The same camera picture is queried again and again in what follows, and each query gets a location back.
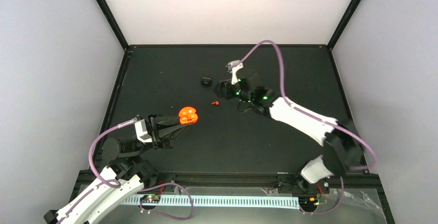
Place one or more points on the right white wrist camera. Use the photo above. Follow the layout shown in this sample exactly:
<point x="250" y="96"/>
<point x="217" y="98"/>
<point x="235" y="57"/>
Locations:
<point x="233" y="67"/>

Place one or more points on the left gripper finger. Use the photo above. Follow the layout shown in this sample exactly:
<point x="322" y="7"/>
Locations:
<point x="173" y="132"/>
<point x="167" y="120"/>

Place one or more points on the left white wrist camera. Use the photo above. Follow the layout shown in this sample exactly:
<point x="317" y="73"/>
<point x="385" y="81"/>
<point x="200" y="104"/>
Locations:
<point x="142" y="132"/>

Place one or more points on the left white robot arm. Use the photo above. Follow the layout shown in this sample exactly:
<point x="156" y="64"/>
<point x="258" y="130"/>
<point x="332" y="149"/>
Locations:
<point x="126" y="173"/>

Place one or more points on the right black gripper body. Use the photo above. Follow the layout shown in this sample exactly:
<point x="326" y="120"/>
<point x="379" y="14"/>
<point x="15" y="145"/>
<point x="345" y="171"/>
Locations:
<point x="242" y="95"/>

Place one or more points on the black aluminium front rail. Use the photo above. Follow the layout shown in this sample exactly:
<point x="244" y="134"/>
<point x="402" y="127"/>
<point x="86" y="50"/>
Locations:
<point x="255" y="179"/>

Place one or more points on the white slotted cable duct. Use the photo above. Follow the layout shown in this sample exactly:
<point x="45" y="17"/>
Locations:
<point x="214" y="201"/>

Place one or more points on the clear plastic sheet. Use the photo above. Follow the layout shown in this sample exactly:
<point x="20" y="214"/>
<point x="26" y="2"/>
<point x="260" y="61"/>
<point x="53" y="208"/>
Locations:
<point x="361" y="200"/>

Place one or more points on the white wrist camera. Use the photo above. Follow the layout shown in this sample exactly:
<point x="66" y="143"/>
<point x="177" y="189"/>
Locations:
<point x="233" y="67"/>
<point x="142" y="132"/>

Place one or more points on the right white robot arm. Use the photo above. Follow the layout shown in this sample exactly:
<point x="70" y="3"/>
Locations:
<point x="340" y="149"/>

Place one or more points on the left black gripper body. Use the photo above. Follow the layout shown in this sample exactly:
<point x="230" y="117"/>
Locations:
<point x="158" y="143"/>

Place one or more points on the red round cap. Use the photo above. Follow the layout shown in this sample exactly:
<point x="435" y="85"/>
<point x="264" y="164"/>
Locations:
<point x="188" y="115"/>

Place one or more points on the black glossy earbud charging case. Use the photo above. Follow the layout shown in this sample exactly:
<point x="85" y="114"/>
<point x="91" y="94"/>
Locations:
<point x="206" y="81"/>

